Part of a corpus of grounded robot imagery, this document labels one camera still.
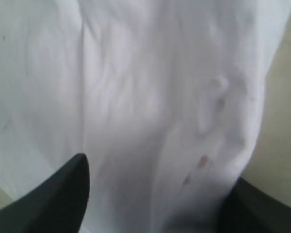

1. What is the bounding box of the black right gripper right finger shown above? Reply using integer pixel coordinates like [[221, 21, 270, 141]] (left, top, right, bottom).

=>
[[216, 178, 291, 233]]

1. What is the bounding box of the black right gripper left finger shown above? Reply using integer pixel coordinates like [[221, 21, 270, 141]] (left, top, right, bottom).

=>
[[0, 153, 90, 233]]

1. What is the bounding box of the white t-shirt red logo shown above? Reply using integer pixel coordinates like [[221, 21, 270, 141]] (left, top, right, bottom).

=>
[[0, 0, 291, 233]]

